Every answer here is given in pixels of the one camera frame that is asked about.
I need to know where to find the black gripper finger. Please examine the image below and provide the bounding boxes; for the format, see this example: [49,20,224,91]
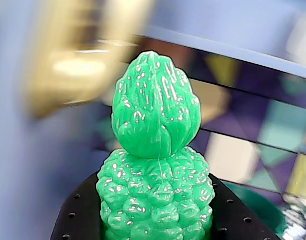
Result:
[51,172,106,240]
[210,173,278,240]

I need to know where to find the green toy pineapple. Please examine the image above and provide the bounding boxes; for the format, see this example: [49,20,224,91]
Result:
[95,49,215,240]

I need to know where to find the green ribbed cup recipient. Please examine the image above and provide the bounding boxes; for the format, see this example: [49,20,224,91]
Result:
[227,183,287,236]

